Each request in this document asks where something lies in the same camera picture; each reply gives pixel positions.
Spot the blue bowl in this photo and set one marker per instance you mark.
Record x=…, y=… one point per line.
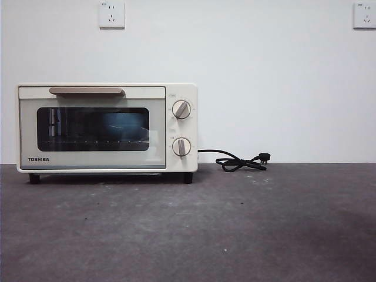
x=123, y=126

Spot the beige oven knob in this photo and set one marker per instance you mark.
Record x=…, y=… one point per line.
x=181, y=110
x=181, y=147

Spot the white wall socket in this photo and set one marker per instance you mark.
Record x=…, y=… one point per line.
x=365, y=15
x=112, y=15

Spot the cream Toshiba toaster oven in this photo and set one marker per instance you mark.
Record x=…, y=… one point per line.
x=182, y=88

